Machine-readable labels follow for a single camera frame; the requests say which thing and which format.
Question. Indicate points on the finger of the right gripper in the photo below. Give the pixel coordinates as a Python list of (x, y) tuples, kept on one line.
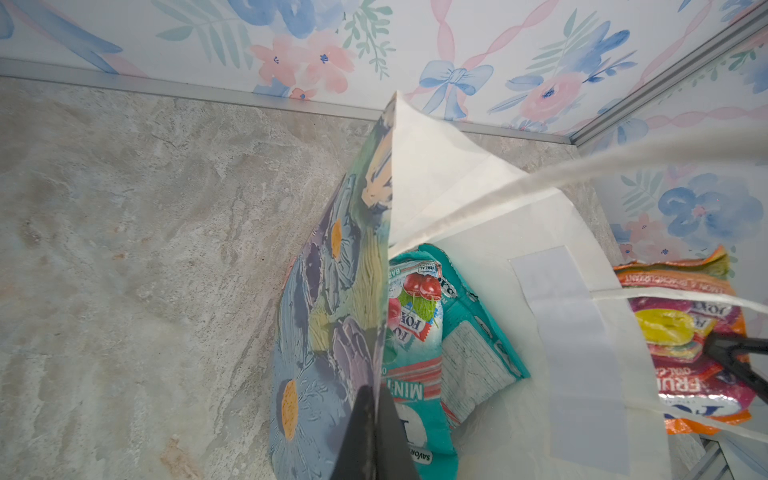
[(729, 351)]

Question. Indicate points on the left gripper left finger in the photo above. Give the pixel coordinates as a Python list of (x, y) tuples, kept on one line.
[(356, 459)]

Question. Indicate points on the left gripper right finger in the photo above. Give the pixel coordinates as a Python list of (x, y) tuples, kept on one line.
[(393, 458)]

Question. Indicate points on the orange Fox's fruits candy bag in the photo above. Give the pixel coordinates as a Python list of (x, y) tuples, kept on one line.
[(675, 331)]

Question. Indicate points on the teal mint candy bag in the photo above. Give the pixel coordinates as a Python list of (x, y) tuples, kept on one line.
[(478, 358)]

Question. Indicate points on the floral paper gift bag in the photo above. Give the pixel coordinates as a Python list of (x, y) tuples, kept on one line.
[(590, 408)]

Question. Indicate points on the teal pink Fox's candy bag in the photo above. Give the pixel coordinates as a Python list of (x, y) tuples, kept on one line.
[(413, 361)]

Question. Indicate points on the right corner aluminium post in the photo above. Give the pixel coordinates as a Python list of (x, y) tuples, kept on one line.
[(732, 36)]

